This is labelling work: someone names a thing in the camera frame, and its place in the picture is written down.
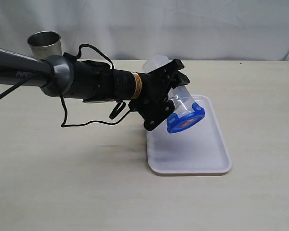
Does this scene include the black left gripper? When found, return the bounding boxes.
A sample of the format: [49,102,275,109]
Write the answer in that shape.
[129,59,190,131]

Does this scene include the clear plastic tall container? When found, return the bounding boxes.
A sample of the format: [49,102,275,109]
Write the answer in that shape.
[143,55,195,118]

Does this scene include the blue plastic container lid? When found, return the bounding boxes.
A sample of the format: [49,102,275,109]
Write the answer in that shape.
[166,103,205,133]

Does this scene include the stainless steel tumbler cup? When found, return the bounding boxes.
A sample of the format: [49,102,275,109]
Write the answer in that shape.
[27,31,62,60]

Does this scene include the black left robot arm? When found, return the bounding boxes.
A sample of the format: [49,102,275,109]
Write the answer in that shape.
[0,49,189,131]

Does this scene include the white rectangular plastic tray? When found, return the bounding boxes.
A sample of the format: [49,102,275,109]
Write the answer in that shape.
[146,94,233,176]

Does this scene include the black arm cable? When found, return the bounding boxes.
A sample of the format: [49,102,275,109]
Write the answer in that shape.
[0,43,133,128]

